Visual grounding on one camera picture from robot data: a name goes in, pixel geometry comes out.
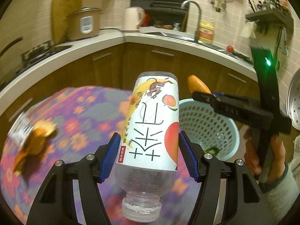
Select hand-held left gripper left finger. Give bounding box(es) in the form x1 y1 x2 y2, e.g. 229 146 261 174
26 132 122 225

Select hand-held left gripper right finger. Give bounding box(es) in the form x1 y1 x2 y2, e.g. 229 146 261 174
178 130 275 225

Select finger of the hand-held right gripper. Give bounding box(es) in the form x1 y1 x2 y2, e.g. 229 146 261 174
192 91 274 128

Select striped green leaf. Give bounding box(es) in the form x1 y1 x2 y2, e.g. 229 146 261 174
204 146 221 156

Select light blue perforated plastic basket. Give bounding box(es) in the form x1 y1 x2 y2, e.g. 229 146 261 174
178 98 241 163

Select orange fruit peel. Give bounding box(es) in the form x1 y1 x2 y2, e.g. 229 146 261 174
187 74 212 95

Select clear plastic bottle white label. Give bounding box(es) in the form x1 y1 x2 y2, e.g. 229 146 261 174
113 71 180 221

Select person's right forearm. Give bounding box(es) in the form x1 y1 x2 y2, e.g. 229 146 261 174
259 162 300 225

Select person's right hand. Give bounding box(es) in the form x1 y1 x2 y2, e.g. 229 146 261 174
244 127 287 184

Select aluminium perforated steamer tray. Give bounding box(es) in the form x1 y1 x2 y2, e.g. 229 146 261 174
286 69 300 130

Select green cucumber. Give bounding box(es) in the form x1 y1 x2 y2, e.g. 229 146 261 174
233 51 254 64

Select steel tongs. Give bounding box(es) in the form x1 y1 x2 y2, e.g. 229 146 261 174
279 27 289 57

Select floral printed blanket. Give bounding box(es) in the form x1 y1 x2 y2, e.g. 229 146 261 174
0 85 204 225

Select white hanging rag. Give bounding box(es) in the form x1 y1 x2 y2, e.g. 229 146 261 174
241 22 257 39

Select pale hanging towel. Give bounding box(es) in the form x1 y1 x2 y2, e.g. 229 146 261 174
293 136 300 167

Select crumpled orange wrapper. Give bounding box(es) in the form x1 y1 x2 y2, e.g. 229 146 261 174
13 121 58 176

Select yellow detergent bottle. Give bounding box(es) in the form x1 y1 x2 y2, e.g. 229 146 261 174
198 20 215 44

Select row of spice jars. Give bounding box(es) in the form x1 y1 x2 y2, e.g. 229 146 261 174
256 0 291 12

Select steel kitchen faucet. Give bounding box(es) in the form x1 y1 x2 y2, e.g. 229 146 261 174
181 0 202 44

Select white printed packet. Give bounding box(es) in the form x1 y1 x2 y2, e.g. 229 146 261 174
8 112 33 146

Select water heater pipes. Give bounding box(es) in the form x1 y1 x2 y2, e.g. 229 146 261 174
206 0 229 12

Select wooden base cabinets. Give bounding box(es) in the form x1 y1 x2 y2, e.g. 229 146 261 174
0 43 258 132

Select black gas stove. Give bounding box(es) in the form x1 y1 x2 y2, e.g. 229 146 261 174
21 41 73 71

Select red container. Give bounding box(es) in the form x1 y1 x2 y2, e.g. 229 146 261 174
141 13 152 27

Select beige rice cooker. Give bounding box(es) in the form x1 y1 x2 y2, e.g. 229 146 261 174
66 7 102 41

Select cream electric kettle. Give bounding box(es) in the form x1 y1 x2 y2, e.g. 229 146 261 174
123 7 146 33

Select wooden cutting board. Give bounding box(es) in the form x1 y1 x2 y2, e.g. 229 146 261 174
51 0 83 44

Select black wall shelf rack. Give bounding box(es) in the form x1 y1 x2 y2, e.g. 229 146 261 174
245 10 294 32

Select black power cord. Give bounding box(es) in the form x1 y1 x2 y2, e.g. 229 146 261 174
100 28 125 38

